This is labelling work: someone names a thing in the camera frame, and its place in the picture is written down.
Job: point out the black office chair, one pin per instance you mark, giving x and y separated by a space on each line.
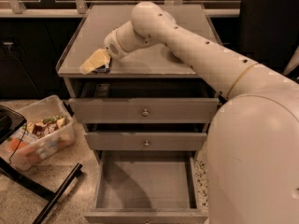
268 31

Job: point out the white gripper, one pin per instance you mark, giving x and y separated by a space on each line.
112 47

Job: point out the grey three-drawer cabinet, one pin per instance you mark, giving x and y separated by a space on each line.
156 62

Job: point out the blue rxbar blueberry wrapper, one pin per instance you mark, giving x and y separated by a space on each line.
103 69

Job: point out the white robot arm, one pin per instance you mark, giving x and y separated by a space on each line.
253 140

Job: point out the grey middle drawer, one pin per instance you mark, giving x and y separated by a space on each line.
175 137

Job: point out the grey bottom drawer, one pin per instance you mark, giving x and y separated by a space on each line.
146 187

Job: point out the grey drawer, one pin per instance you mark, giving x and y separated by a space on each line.
175 137
146 101
146 187

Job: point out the grey top drawer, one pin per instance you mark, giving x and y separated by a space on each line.
146 101

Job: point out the dark item in top drawer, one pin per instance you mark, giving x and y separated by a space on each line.
101 90

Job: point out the clear plastic storage bin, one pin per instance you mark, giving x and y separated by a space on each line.
26 157

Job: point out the snack items in bin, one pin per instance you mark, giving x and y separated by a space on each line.
31 132

